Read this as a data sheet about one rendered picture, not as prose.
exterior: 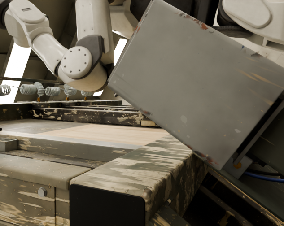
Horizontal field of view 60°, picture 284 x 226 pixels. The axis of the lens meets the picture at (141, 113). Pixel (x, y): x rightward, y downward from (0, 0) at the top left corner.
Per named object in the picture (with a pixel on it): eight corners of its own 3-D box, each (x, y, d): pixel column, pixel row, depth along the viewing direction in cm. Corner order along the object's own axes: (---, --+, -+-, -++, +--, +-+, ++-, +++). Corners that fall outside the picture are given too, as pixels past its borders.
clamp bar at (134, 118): (196, 130, 117) (197, 79, 115) (17, 117, 164) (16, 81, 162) (200, 128, 126) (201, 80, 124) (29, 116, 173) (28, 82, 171)
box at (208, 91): (308, 79, 22) (151, -7, 27) (227, 179, 25) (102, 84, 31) (289, 85, 33) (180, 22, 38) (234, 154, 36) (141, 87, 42)
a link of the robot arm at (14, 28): (-8, 35, 73) (24, 53, 72) (-16, 1, 65) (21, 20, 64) (19, 20, 80) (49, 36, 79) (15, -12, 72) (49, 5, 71)
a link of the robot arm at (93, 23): (124, 88, 67) (115, 16, 72) (108, 69, 54) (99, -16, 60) (84, 95, 69) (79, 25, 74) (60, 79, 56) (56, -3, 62)
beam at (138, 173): (146, 284, 30) (148, 195, 29) (67, 256, 34) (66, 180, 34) (237, 120, 231) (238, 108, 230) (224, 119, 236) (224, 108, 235)
